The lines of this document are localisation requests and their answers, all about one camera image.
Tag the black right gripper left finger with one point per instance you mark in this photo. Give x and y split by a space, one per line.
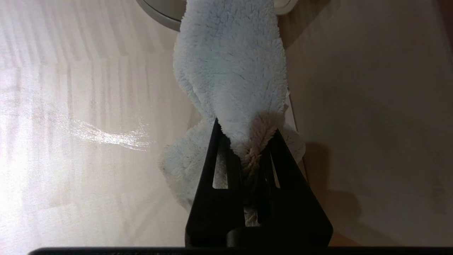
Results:
212 212

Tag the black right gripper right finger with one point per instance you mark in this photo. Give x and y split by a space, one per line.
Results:
297 212

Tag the light blue fluffy cloth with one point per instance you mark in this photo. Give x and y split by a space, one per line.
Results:
230 63

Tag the grey kettle base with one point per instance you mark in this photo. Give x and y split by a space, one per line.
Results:
155 13

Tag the cream electric kettle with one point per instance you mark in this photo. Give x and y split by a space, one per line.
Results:
285 5

